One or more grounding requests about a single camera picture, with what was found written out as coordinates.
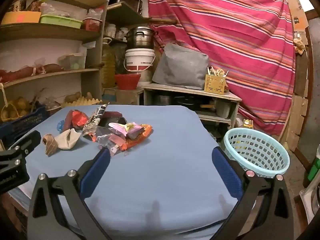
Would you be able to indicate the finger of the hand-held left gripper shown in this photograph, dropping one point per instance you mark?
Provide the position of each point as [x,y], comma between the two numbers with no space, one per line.
[31,141]

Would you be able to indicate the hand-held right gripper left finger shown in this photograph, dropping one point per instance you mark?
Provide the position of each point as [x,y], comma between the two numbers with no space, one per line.
[96,172]

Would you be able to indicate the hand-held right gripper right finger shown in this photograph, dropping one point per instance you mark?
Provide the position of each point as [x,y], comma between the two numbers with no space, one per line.
[226,172]

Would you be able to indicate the brown striped wrapper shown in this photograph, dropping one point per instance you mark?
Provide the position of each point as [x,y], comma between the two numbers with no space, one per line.
[50,145]

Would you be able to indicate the blue plastic scrap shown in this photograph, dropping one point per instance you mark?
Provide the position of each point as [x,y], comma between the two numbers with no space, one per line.
[61,125]

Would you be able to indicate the silver foil wrapper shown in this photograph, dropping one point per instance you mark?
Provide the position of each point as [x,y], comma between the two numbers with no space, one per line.
[107,140]

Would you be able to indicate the beige paper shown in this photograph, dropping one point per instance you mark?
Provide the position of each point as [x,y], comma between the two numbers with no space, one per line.
[67,138]

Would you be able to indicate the light blue plastic basket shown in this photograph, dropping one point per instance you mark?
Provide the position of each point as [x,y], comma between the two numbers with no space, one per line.
[257,150]

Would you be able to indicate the reddish brown wrapper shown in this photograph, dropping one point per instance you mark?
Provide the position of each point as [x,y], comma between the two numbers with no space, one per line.
[68,120]

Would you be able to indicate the pink wrapper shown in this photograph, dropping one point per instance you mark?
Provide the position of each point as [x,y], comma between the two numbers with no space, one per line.
[120,127]

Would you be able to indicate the red wrapper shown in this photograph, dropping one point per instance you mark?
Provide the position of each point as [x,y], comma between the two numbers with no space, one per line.
[78,119]

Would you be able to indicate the orange snack packet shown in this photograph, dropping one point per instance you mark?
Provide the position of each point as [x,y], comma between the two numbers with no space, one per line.
[140,138]

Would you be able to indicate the dark printed snack packet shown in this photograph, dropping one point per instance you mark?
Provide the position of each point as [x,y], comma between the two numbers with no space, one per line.
[96,116]

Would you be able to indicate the maroon packet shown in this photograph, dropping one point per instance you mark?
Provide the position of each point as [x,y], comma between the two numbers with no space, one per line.
[112,116]

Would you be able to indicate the blue plastic crate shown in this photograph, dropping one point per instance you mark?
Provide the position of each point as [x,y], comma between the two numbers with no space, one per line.
[22,126]

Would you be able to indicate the wicker basket of potatoes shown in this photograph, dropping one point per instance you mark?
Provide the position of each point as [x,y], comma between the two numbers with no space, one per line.
[13,110]

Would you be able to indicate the small red rimmed container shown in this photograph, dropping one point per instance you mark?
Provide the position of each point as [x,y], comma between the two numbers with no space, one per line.
[53,107]

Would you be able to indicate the small yellow bottles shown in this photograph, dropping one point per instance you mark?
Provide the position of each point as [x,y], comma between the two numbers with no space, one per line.
[247,123]

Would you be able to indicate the white pot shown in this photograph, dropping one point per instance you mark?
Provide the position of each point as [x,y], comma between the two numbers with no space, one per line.
[223,110]

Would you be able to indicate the yellow egg tray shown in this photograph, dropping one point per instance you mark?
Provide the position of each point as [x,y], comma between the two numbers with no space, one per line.
[82,102]

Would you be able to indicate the sweet potato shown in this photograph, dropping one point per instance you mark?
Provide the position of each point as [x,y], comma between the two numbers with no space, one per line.
[51,68]
[15,75]

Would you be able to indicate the cardboard box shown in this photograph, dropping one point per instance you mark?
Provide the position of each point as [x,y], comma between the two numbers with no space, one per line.
[125,96]

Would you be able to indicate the black pan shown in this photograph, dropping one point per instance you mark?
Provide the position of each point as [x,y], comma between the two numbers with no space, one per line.
[186,100]

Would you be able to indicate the yellow utensil holder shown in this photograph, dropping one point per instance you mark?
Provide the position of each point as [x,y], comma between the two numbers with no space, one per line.
[215,85]

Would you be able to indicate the green bag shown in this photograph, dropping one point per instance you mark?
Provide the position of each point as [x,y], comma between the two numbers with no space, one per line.
[314,168]

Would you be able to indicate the stack of cardboard pieces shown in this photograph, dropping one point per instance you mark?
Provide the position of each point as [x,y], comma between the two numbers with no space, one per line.
[297,120]

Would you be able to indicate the clear plastic container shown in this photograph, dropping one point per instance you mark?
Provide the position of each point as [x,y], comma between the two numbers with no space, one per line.
[72,62]

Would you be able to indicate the wooden side table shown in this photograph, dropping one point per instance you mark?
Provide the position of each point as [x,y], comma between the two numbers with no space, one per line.
[187,91]

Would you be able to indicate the small steel pot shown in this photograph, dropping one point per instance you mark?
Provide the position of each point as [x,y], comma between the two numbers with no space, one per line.
[163,100]

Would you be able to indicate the red woven bowl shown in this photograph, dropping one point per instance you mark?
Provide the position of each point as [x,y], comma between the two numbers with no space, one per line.
[127,81]

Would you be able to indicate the bundle of chopsticks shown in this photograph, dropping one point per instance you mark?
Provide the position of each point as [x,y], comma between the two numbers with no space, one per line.
[216,71]

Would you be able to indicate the yellow oil bottle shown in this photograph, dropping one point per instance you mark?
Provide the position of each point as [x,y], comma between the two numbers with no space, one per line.
[108,65]

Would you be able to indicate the wooden shelf unit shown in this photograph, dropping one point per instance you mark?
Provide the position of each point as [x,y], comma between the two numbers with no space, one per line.
[50,32]

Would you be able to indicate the grey fabric bag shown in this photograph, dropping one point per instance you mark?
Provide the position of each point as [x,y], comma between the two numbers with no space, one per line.
[180,66]

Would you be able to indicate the white plastic bucket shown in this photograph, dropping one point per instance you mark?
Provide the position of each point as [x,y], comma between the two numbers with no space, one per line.
[138,58]

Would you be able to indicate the green plastic tray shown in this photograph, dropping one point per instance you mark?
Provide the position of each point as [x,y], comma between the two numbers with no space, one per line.
[61,21]

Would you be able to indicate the yellow box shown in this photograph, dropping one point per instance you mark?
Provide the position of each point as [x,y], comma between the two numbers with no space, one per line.
[20,18]

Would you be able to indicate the small red basket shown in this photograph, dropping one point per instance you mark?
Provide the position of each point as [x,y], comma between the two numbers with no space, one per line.
[92,25]

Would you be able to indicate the glass jar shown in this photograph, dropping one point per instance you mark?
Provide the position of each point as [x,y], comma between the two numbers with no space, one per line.
[121,33]
[111,30]

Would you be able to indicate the steel pot with lid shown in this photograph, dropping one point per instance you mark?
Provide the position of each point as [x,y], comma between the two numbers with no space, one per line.
[140,38]

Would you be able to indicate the striped pink cloth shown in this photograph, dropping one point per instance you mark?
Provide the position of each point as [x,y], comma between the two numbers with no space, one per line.
[225,30]

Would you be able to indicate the narrow wooden shelf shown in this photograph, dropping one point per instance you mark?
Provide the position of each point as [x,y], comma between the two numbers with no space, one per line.
[125,11]

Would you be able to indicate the flattened cardboard sheet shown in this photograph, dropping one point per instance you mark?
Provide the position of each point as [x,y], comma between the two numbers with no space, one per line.
[297,15]

